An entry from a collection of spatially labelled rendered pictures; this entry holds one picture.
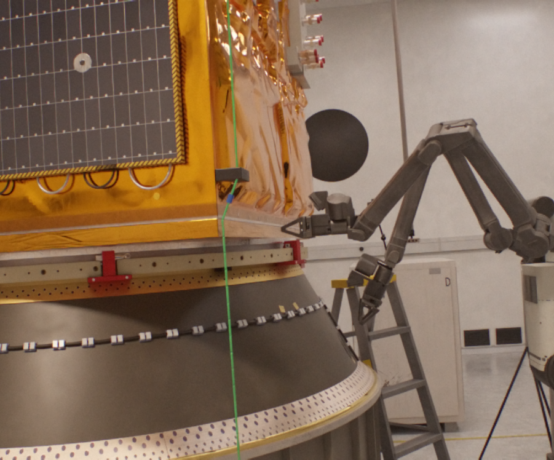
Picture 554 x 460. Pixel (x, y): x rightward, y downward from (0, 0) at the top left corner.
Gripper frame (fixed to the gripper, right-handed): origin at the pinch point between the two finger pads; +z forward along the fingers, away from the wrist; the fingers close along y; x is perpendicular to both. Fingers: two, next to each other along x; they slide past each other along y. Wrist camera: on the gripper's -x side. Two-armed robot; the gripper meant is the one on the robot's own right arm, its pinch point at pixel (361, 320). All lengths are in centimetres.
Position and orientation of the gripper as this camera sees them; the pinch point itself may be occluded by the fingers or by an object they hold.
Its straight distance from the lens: 228.5
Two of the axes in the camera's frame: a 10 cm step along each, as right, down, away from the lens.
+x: 9.0, 4.4, -0.7
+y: -0.7, 0.0, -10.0
